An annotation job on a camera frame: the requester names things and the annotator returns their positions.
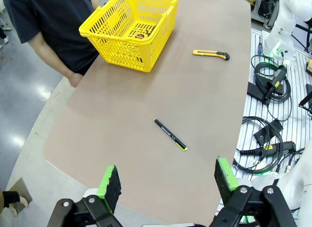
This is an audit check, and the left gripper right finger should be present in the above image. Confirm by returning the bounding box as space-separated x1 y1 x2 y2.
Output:
209 157 297 227

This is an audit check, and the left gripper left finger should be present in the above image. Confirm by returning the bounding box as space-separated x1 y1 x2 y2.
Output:
47 165 122 227

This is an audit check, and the person's right forearm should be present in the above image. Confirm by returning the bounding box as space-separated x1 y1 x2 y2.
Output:
26 31 75 78

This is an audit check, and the bystander's black-sleeved forearm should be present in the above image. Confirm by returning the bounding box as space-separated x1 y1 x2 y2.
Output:
0 190 21 209

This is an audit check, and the yellow plastic shopping basket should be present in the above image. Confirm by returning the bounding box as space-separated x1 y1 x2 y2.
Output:
78 0 184 73

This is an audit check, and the person in navy t-shirt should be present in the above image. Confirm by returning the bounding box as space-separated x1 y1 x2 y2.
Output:
2 0 101 76

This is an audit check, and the bystander's hand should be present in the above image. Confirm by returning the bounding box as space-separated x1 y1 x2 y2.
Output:
9 196 29 218

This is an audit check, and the person's right hand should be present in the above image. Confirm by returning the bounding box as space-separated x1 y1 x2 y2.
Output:
65 71 84 88

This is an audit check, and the black pen with yellow tip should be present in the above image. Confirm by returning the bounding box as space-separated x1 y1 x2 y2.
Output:
154 118 189 152

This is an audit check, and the black flat box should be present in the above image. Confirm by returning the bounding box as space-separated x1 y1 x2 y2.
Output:
254 74 286 96
247 81 268 103

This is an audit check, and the yellow black utility knife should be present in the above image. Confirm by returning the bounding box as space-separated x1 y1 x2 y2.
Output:
193 49 231 62

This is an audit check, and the blue red screwdriver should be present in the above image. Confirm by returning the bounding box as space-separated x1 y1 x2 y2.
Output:
257 36 265 55

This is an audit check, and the coiled black cable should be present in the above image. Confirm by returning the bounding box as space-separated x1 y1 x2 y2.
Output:
233 116 285 175
251 54 293 122

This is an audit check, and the black bracket plate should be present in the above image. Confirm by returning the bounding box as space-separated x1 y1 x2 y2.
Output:
253 119 284 146

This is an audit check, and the black yellow-labelled pendant handle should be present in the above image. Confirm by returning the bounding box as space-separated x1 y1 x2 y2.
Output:
240 141 297 157
265 65 288 97

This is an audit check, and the white slotted base plate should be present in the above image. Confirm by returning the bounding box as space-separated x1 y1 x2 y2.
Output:
234 28 312 180

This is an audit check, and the black frame piece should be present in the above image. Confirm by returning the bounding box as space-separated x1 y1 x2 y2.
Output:
298 83 312 116

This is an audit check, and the dark equipment frame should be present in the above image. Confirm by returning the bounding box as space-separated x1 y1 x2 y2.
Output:
250 0 281 29

